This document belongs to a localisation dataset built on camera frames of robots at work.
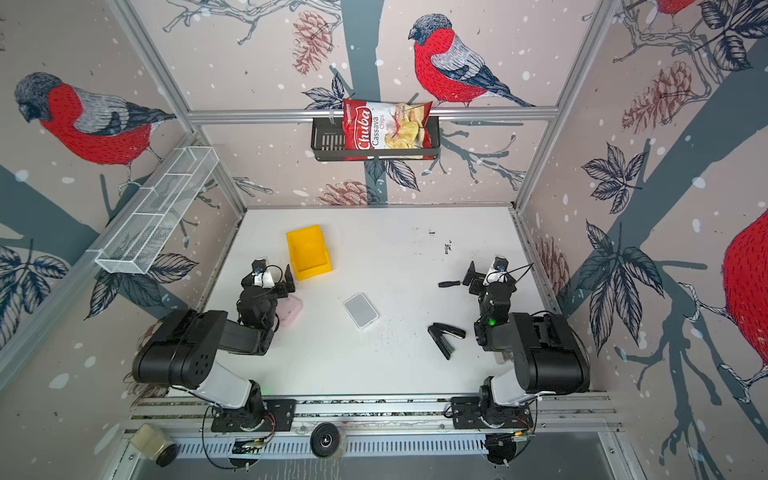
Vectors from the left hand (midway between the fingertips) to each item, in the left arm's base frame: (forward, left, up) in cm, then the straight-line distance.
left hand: (270, 266), depth 89 cm
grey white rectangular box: (-9, -27, -11) cm, 31 cm away
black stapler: (-16, -51, -11) cm, 54 cm away
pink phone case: (-10, -5, -9) cm, 14 cm away
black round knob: (-43, -23, 0) cm, 49 cm away
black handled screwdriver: (0, -56, -12) cm, 57 cm away
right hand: (-1, -66, -1) cm, 66 cm away
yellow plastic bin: (+12, -7, -9) cm, 17 cm away
